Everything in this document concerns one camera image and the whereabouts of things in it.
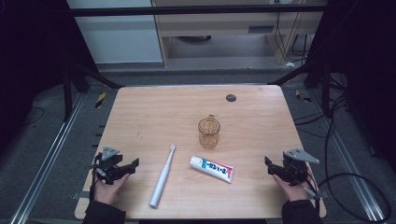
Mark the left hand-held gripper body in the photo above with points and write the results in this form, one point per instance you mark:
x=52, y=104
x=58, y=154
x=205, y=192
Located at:
x=109, y=162

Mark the grey round table grommet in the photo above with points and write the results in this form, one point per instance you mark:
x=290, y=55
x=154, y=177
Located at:
x=231, y=98

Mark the black horizontal frame bar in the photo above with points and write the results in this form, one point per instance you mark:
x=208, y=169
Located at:
x=186, y=10

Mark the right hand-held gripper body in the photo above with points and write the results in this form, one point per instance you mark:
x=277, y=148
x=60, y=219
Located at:
x=295, y=168

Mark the clear glass cup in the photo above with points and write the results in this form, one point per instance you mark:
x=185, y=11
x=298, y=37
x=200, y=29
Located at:
x=209, y=132

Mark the grey right gripper plug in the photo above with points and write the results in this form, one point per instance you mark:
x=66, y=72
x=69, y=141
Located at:
x=311, y=193

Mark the black curtain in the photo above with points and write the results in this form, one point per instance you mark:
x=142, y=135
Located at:
x=367, y=62
x=31, y=56

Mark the person's left hand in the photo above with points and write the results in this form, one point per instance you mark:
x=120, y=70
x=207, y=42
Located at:
x=107, y=190

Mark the person's right hand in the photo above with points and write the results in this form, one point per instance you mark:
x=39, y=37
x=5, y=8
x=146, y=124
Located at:
x=292, y=191

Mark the white electric toothbrush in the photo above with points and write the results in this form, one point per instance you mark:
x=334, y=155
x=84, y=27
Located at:
x=162, y=177

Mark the metal floor rail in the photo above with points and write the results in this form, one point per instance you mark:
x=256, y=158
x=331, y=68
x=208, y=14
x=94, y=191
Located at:
x=46, y=158
x=351, y=165

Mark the white toothpaste tube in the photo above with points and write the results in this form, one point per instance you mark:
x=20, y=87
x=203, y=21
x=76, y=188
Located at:
x=213, y=168

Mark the yellow black floor tape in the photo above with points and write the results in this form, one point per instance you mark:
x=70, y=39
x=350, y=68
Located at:
x=302, y=96
x=100, y=100

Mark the black metal stand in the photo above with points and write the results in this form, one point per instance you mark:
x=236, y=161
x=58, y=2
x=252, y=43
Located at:
x=67, y=93
x=325, y=90

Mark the white cabinet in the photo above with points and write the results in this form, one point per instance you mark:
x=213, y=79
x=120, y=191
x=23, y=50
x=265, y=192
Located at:
x=118, y=37

